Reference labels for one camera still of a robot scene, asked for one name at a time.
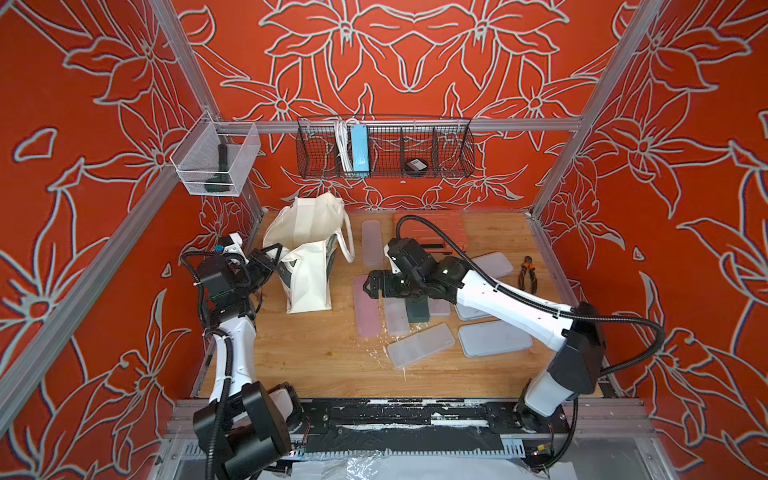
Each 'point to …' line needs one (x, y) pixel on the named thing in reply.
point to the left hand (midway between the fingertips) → (281, 246)
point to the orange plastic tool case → (451, 224)
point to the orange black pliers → (528, 264)
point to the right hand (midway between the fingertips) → (374, 282)
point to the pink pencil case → (367, 309)
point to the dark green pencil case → (418, 309)
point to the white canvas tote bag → (307, 229)
